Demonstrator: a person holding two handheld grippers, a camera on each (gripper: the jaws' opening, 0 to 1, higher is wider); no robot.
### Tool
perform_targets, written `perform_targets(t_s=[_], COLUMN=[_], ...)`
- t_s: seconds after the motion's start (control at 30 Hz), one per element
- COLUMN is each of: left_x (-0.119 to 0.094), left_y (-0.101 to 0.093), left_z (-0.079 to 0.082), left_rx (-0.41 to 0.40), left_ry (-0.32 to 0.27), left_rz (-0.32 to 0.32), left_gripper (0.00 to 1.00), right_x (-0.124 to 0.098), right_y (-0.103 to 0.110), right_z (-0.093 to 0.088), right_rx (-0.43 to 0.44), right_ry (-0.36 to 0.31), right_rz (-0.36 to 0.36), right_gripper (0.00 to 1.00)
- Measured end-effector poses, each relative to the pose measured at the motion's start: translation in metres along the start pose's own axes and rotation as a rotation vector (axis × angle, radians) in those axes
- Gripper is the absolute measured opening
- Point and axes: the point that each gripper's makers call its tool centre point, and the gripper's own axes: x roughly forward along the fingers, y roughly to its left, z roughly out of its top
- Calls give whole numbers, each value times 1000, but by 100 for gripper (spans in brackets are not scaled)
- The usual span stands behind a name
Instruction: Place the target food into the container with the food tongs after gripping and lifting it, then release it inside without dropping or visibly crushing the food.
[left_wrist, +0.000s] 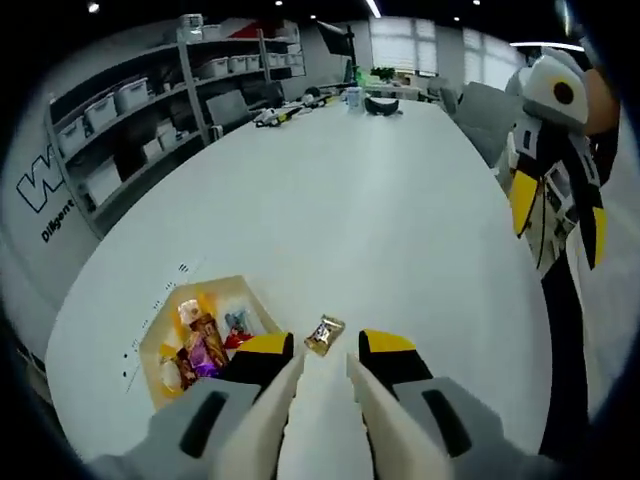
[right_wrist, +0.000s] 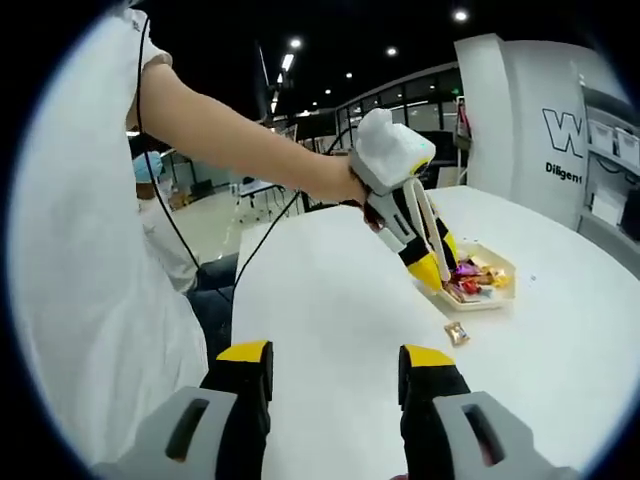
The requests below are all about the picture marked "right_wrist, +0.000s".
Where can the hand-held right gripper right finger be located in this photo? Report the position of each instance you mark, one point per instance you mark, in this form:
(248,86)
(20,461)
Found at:
(430,400)

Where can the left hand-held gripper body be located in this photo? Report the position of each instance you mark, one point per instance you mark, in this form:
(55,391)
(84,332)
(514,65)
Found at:
(390,150)

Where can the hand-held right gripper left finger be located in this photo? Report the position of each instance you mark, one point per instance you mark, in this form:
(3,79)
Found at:
(240,400)

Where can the white food tongs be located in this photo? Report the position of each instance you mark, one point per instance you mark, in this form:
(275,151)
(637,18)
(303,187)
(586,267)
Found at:
(441,267)

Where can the purple pink food packet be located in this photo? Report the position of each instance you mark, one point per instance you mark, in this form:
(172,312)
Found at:
(466,270)

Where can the dark red food bar packet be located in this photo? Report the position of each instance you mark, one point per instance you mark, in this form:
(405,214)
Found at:
(471,287)

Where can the small orange food packet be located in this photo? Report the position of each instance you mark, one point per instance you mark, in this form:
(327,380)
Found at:
(457,334)

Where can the cream hexagonal container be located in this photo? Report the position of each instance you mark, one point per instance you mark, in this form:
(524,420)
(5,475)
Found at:
(500,300)

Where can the person's left hand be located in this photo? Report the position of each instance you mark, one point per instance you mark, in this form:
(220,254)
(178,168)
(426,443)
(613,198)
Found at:
(362,200)

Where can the white rack with red cloth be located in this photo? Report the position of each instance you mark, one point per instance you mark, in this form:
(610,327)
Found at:
(462,120)

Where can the person's dark trousers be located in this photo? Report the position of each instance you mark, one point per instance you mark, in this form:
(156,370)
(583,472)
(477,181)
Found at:
(215,310)

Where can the ceiling spot lights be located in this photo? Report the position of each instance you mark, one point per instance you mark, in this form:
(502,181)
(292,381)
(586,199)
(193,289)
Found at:
(391,51)

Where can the white logo column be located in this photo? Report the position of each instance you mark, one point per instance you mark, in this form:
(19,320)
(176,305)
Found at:
(515,125)

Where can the tall black stand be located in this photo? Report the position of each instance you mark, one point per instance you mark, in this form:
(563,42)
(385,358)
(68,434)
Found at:
(270,95)

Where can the grey metal shelf rack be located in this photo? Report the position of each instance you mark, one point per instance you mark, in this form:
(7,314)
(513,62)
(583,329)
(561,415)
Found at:
(607,175)

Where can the black bag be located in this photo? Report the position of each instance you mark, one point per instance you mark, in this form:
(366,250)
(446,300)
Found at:
(631,217)

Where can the person in white shirt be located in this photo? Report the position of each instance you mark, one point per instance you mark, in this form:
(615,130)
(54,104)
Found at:
(85,275)

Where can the row of white storage boxes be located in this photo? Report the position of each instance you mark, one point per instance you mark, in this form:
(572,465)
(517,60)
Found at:
(625,145)

